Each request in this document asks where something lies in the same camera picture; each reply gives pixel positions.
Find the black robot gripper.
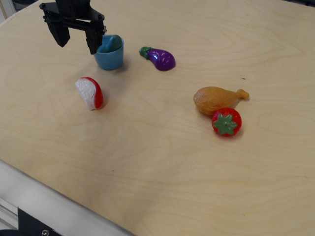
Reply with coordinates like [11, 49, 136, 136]
[39, 0, 104, 55]

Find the green toy cucumber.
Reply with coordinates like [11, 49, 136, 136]
[97, 34, 123, 53]

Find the blue plastic cup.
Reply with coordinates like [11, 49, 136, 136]
[94, 39, 124, 70]

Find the red white toy apple slice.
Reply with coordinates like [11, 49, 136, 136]
[75, 77, 103, 111]

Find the purple toy eggplant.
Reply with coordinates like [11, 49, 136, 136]
[139, 46, 176, 71]

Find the orange toy chicken drumstick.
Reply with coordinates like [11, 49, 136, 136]
[193, 87, 250, 115]

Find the red toy strawberry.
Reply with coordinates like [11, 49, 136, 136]
[212, 108, 242, 137]

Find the black metal corner bracket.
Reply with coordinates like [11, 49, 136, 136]
[18, 208, 61, 236]

